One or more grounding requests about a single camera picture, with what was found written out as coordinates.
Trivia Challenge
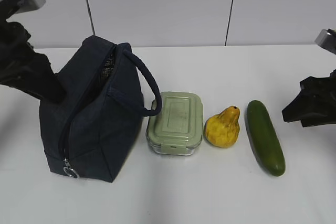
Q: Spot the green cucumber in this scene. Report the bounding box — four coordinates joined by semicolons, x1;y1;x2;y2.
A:
245;100;286;177

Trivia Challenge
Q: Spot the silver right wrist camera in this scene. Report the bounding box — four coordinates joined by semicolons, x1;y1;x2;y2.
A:
314;29;336;54

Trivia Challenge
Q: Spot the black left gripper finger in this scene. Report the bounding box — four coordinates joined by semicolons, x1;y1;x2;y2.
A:
26;63;67;103

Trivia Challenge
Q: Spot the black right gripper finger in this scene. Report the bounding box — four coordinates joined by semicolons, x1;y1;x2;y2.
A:
282;91;331;122
300;113;335;127

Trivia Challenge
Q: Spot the yellow pear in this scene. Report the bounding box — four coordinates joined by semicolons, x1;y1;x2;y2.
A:
204;106;240;148

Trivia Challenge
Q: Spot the green lidded glass food container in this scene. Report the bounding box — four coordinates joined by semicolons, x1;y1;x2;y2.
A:
146;91;203;156

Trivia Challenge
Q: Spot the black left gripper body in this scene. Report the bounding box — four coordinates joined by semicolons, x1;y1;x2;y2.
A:
1;21;50;89

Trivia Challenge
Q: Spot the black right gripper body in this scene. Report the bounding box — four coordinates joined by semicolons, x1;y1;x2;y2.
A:
300;70;335;102

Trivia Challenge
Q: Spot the dark blue zippered lunch bag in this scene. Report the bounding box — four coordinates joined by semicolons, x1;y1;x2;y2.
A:
39;36;162;183

